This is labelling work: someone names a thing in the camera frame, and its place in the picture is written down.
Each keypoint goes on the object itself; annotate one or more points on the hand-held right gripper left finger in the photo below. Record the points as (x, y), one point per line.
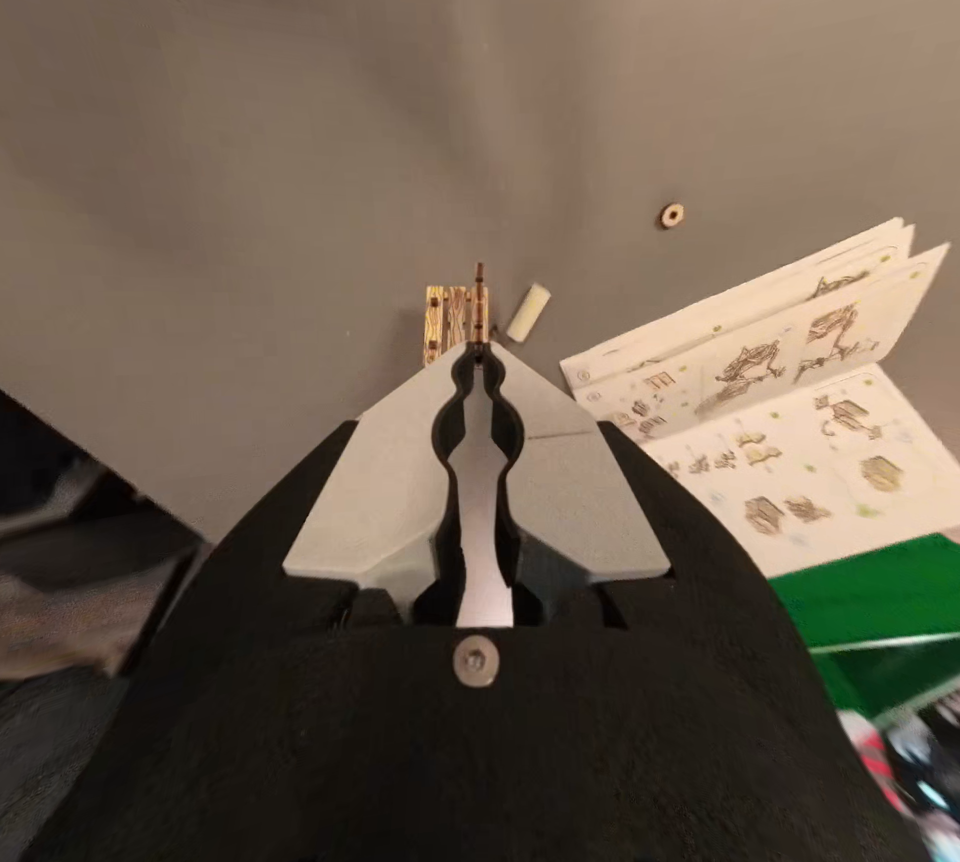
(360, 494)

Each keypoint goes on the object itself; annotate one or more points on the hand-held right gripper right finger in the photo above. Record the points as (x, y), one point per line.
(577, 494)

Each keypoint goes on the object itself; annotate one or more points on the small wooden model part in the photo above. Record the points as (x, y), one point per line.
(456, 318)

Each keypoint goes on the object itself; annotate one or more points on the white cylindrical stick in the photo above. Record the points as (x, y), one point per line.
(529, 313)

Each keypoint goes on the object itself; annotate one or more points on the white instruction booklet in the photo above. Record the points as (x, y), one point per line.
(825, 442)

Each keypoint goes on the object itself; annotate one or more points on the dark furniture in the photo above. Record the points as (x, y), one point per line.
(75, 554)

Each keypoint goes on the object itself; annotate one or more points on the green box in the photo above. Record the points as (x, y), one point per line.
(885, 592)

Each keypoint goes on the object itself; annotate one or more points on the colourful packaging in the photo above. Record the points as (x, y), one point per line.
(881, 753)

